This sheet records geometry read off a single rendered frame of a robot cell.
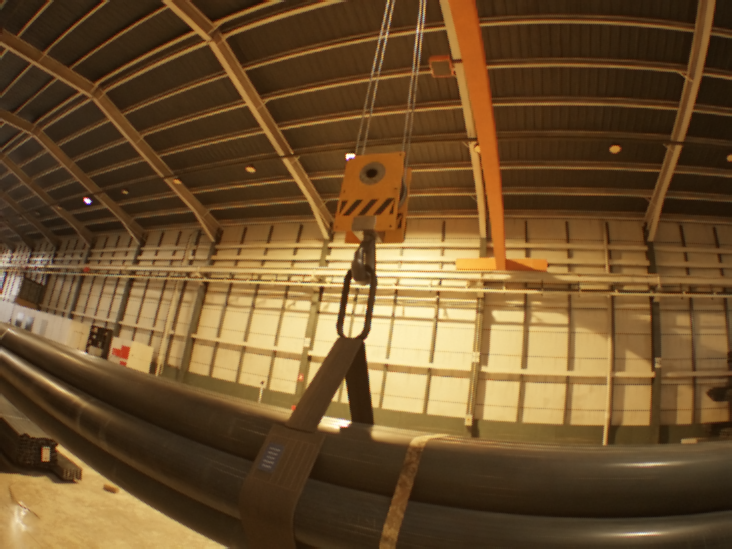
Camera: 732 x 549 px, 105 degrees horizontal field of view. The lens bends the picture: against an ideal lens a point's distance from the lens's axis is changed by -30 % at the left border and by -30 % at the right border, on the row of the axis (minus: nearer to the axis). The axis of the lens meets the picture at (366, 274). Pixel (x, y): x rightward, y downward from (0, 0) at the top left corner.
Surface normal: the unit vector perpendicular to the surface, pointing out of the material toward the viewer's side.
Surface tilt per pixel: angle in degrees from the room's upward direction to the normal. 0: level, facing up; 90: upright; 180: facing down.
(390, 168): 90
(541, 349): 90
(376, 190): 90
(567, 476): 71
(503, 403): 90
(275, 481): 60
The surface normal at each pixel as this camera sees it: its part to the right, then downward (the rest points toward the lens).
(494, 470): -0.25, -0.73
